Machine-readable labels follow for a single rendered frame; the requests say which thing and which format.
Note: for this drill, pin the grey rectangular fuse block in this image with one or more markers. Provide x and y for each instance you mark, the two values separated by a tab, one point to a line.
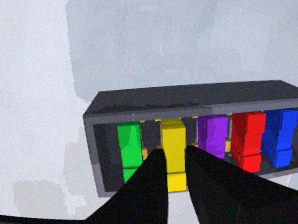
262	124

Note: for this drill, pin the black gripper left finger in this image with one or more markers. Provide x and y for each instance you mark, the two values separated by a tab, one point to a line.
143	199

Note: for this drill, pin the purple fuse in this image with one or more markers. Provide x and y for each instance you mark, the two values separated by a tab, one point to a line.
212	131

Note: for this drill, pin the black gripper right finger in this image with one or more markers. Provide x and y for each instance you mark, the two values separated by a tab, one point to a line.
223	193

